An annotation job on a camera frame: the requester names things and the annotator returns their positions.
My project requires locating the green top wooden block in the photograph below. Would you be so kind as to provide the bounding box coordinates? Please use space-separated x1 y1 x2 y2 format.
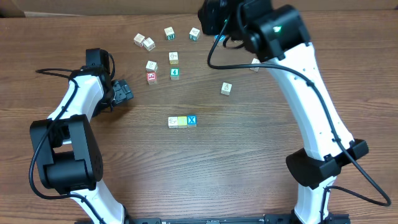
170 68 180 80

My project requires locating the green L wooden block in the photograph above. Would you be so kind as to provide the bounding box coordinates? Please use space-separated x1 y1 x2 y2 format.
168 116 178 129

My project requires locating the yellow top wooden block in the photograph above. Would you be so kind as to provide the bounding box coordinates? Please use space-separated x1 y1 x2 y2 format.
177 116 188 128

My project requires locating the blue X wooden block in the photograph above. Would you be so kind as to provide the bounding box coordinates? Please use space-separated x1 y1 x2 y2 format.
187 115 197 128

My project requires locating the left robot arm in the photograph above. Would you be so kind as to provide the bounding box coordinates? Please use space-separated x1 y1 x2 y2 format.
29 49 134 223

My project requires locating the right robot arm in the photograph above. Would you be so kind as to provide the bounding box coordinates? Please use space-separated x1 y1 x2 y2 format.
198 1 369 223

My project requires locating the blue top wooden block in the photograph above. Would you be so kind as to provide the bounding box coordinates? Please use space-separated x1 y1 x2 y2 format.
213 35 226 46

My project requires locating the teal sided wooden block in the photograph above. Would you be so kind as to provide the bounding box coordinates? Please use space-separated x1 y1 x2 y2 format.
189 27 201 42

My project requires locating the red top wooden block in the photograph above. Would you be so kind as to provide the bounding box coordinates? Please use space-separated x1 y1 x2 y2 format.
147 72 157 85

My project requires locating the plain block above red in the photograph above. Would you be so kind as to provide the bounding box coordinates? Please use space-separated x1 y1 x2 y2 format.
146 60 158 72

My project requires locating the plain wooden block top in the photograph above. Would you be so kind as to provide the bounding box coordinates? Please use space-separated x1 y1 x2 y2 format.
164 27 175 40

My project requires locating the plain wooden block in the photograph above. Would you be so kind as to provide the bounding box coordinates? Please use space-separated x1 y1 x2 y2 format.
133 33 146 47
164 27 175 40
143 37 155 52

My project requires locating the plain wooden block far left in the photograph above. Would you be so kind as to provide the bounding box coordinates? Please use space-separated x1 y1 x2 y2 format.
133 33 146 47

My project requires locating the yellow sided wooden block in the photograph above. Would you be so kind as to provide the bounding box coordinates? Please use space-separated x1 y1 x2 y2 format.
169 52 179 65

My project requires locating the plain block far right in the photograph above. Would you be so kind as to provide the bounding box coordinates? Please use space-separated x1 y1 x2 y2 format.
249 58 261 73

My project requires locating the blue sided front block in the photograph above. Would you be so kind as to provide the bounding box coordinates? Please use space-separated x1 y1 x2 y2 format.
221 82 232 96

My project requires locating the cardboard back wall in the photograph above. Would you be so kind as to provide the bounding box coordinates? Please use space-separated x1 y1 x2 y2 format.
1 0 397 17

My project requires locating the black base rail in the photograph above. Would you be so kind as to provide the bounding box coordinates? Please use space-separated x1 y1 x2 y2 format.
124 213 351 224

